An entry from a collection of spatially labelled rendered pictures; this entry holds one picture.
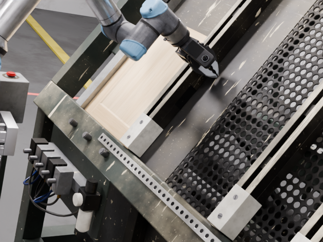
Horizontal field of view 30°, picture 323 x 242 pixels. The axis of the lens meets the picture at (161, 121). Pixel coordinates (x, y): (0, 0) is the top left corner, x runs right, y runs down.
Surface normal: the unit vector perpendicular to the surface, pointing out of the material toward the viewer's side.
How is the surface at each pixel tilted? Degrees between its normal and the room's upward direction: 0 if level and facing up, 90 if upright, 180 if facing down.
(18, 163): 0
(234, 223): 90
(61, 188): 90
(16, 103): 90
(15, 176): 0
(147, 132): 90
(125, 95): 57
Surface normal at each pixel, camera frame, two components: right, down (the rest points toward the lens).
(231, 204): -0.58, -0.52
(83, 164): -0.83, -0.02
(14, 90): 0.51, 0.38
